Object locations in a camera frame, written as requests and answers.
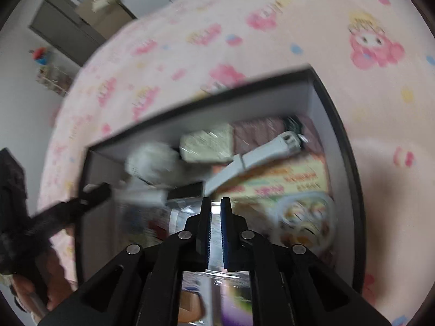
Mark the black storage box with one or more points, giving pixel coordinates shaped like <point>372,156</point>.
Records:
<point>204,115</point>

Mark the dark cloth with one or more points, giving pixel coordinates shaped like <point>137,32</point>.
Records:
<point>10,183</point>

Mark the grey door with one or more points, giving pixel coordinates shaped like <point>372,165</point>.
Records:
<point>64,30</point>

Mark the small white box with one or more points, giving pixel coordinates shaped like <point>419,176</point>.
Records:
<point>142,197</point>

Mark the orange printed carton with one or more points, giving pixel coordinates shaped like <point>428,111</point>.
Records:
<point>289,176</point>

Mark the white shelf rack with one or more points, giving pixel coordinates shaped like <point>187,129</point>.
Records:
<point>54,78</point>

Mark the white cloth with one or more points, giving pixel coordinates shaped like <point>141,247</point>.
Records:
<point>149,163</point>

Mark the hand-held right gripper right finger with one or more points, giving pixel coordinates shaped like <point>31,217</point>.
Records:
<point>226,241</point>

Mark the pale green cream tube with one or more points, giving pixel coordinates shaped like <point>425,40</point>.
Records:
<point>207,144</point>

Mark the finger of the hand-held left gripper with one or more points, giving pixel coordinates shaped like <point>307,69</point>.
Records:
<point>68,212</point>

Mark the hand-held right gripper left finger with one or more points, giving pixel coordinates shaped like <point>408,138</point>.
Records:
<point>205,237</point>

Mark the cream handbag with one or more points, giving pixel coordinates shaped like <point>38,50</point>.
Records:
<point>100,3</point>

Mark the person's left hand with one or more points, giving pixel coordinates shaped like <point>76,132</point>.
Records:
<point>56,275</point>

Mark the orange flat packet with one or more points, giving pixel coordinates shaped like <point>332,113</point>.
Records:
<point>190,305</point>

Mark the round clear food container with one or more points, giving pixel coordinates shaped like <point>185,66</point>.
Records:
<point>302,220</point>

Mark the cardboard box by door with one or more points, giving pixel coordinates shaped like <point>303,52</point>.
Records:
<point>108,17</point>

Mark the pink printed blanket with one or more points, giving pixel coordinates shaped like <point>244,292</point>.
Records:
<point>272,40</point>

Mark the red blue toy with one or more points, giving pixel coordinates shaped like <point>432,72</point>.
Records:
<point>40,56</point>

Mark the mauve soft pouch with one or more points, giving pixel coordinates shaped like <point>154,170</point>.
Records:
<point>258,132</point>

